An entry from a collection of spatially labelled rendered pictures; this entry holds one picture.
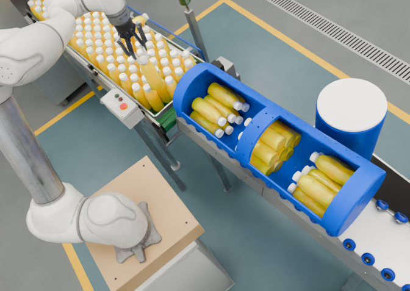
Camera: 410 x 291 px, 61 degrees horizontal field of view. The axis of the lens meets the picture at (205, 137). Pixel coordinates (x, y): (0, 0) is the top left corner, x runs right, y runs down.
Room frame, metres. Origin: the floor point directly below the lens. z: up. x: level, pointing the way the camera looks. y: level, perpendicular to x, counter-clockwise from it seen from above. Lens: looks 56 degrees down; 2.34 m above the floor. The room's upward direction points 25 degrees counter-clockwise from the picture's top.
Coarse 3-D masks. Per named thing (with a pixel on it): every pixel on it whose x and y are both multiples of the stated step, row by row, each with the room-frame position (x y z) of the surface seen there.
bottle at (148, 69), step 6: (144, 66) 1.22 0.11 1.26; (150, 66) 1.21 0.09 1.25; (144, 72) 1.21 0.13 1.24; (150, 72) 1.20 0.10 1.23; (156, 72) 1.21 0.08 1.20; (150, 78) 1.20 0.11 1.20; (156, 78) 1.20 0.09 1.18; (150, 84) 1.20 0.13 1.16; (156, 84) 1.19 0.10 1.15; (162, 84) 1.21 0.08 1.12
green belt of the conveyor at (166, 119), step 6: (120, 90) 1.52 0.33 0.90; (168, 102) 1.28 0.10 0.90; (156, 114) 1.24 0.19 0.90; (168, 114) 1.21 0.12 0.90; (174, 114) 1.19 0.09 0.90; (156, 120) 1.20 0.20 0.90; (162, 120) 1.18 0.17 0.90; (168, 120) 1.17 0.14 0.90; (174, 120) 1.16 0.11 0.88; (162, 126) 1.19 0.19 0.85; (168, 126) 1.15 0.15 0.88
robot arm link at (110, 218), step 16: (112, 192) 0.62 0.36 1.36; (96, 208) 0.57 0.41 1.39; (112, 208) 0.55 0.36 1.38; (128, 208) 0.55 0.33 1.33; (80, 224) 0.57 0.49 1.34; (96, 224) 0.52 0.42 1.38; (112, 224) 0.51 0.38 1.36; (128, 224) 0.51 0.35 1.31; (144, 224) 0.53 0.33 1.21; (96, 240) 0.52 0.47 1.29; (112, 240) 0.49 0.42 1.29; (128, 240) 0.49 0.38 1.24
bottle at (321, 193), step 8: (304, 176) 0.48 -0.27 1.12; (304, 184) 0.45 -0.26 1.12; (312, 184) 0.44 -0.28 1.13; (320, 184) 0.43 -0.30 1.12; (304, 192) 0.44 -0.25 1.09; (312, 192) 0.41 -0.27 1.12; (320, 192) 0.40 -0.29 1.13; (328, 192) 0.39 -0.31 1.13; (320, 200) 0.38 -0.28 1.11; (328, 200) 0.36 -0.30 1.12
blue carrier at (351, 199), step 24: (192, 72) 1.09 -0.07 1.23; (216, 72) 1.05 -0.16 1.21; (192, 96) 1.09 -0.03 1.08; (264, 96) 0.85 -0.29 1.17; (192, 120) 0.93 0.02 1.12; (264, 120) 0.70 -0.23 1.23; (288, 120) 0.67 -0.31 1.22; (240, 144) 0.68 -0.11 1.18; (312, 144) 0.63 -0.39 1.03; (336, 144) 0.51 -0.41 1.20; (288, 168) 0.61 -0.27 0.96; (360, 168) 0.38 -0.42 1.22; (288, 192) 0.50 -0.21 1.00; (360, 192) 0.31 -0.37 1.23; (312, 216) 0.34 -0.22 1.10; (336, 216) 0.29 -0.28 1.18
